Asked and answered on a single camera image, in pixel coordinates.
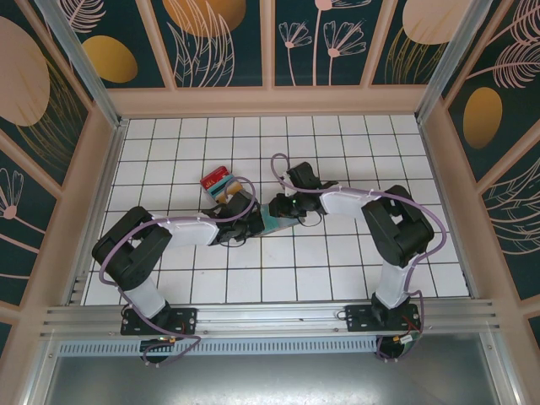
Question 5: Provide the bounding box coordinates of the grey slotted cable duct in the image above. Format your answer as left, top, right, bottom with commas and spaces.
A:
57, 339, 380, 356

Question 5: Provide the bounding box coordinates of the aluminium side rail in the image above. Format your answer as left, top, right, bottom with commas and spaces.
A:
67, 120, 130, 305
416, 120, 481, 300

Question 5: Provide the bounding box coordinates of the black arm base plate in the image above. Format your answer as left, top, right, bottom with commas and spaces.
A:
121, 307, 198, 337
344, 304, 422, 334

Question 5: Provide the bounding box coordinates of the teal card stack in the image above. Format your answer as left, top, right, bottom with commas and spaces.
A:
206, 175, 236, 199

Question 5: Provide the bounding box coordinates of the aluminium corner post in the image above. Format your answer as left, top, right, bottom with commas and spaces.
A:
414, 0, 485, 124
33, 0, 130, 132

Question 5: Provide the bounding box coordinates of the grey metal sheet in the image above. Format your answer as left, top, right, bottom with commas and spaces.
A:
41, 354, 501, 405

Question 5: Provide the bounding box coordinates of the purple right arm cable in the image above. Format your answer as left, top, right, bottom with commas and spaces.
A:
271, 152, 447, 364

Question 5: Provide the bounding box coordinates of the red card stack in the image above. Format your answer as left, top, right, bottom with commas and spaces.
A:
200, 166, 230, 191

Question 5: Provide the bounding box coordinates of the aluminium mounting rail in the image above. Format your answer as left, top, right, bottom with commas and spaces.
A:
40, 298, 503, 338

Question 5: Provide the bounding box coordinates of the clear acrylic card organizer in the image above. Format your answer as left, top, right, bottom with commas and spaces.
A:
199, 165, 246, 207

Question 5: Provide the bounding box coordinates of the gold card stack black stripe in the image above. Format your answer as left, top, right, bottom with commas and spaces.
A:
217, 181, 245, 203

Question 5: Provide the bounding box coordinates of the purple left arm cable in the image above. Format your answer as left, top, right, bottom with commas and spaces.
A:
99, 175, 259, 368

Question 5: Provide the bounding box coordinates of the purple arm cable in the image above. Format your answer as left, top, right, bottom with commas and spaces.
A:
99, 175, 259, 368
271, 152, 447, 364

